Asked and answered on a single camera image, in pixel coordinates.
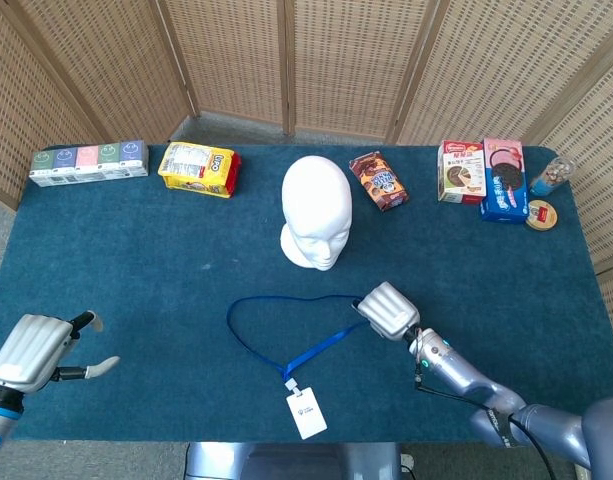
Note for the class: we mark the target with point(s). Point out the pink blue Oreo box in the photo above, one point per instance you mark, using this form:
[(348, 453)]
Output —
[(506, 185)]

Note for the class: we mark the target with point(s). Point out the red white cake box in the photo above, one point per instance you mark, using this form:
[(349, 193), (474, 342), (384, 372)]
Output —
[(458, 172)]

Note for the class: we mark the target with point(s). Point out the clear candy cup blue base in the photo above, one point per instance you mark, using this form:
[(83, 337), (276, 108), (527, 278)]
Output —
[(551, 177)]

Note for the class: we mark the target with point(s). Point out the white foam mannequin head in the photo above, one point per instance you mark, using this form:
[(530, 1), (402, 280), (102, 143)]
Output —
[(316, 195)]

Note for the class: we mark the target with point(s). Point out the blue carpet table mat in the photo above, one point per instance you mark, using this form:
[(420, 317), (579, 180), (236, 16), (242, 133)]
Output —
[(136, 260)]

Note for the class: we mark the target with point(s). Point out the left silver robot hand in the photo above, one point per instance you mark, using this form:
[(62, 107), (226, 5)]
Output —
[(28, 350)]

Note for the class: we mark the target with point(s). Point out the wicker folding screen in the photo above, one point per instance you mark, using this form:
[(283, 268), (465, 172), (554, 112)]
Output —
[(356, 60)]

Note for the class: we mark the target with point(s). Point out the brown chocolate cookie box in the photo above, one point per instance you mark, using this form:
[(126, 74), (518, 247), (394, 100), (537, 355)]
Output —
[(381, 182)]

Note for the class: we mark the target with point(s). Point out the round gold red tin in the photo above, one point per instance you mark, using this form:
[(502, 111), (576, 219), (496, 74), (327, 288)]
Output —
[(542, 216)]

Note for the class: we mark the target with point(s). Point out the yellow Lipo biscuit pack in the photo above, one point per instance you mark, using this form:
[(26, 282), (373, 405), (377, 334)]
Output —
[(196, 167)]

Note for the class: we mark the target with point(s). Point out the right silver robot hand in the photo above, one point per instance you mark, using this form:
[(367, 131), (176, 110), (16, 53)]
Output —
[(388, 310)]

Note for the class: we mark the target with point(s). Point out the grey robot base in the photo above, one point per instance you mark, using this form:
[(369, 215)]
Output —
[(296, 462)]

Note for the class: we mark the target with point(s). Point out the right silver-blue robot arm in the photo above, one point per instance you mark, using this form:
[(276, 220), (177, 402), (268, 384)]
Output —
[(536, 425)]

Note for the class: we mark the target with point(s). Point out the multicolour tissue pack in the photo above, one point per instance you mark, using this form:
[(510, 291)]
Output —
[(86, 160)]

